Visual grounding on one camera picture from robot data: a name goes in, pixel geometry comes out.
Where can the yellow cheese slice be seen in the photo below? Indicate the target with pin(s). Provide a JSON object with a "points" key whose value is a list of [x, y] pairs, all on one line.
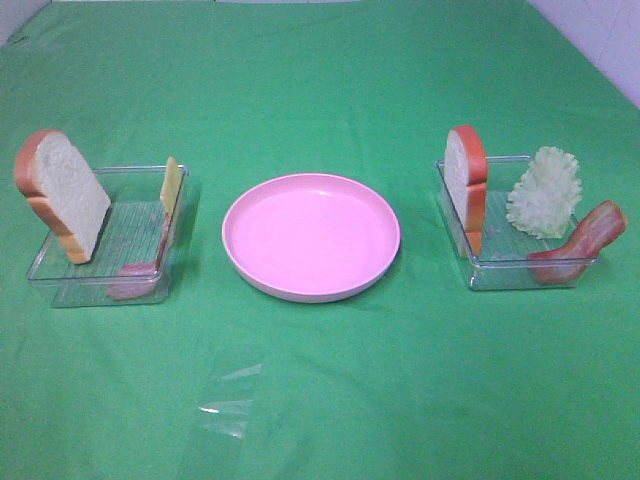
{"points": [[171, 186]]}

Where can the green tablecloth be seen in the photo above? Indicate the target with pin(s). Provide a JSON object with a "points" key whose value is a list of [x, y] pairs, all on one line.
{"points": [[418, 377]]}

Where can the left clear plastic tray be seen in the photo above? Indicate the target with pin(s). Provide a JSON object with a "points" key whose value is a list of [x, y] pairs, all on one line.
{"points": [[130, 233]]}

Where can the bacon strip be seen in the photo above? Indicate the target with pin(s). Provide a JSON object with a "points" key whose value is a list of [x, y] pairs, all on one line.
{"points": [[142, 277], [601, 227]]}

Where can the green lettuce leaf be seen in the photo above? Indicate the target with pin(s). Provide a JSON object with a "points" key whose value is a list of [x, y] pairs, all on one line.
{"points": [[546, 195]]}

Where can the bread slice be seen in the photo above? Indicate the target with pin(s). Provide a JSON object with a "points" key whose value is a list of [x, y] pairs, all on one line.
{"points": [[466, 176], [63, 191]]}

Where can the pink round plate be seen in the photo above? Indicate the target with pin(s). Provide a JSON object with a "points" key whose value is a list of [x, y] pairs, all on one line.
{"points": [[311, 237]]}

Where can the clear plastic film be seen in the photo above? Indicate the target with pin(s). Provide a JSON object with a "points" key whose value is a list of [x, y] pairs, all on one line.
{"points": [[227, 397]]}

